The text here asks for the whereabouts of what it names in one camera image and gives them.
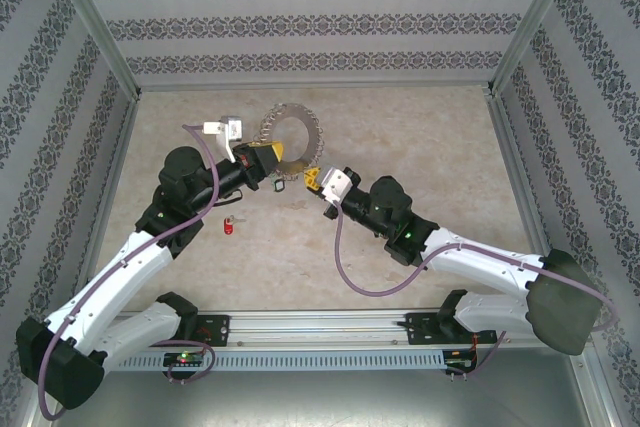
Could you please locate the key with green tag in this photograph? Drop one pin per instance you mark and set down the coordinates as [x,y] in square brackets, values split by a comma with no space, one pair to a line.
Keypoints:
[277,187]

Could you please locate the key with red tag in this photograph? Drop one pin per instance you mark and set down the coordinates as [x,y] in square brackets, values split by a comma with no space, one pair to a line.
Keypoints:
[228,228]

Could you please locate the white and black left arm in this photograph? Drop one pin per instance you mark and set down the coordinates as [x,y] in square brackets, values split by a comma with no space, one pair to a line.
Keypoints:
[135,282]

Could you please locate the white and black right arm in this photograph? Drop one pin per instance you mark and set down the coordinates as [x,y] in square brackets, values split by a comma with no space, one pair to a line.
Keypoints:
[480,267]

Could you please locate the small circuit board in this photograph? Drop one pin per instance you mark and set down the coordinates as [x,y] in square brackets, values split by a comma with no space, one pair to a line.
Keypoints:
[185,359]
[457,362]

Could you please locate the brushed metal panel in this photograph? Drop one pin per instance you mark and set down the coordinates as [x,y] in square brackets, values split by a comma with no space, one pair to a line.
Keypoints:
[320,402]

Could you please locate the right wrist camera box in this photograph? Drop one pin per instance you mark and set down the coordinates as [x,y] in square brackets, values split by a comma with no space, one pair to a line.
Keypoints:
[337,184]

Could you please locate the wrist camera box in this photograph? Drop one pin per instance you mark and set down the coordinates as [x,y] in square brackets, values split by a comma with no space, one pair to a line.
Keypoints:
[232,129]
[337,184]

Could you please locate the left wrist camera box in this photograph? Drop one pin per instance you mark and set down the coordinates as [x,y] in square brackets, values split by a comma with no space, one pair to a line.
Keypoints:
[232,129]

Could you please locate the aluminium frame side rail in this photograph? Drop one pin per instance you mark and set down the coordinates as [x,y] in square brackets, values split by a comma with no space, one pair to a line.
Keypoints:
[117,157]
[512,157]

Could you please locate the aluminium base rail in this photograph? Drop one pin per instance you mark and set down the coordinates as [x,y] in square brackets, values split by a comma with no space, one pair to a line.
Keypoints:
[320,329]

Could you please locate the aluminium frame post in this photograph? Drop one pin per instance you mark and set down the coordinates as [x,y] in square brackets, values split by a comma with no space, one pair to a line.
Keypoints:
[532,22]
[97,22]

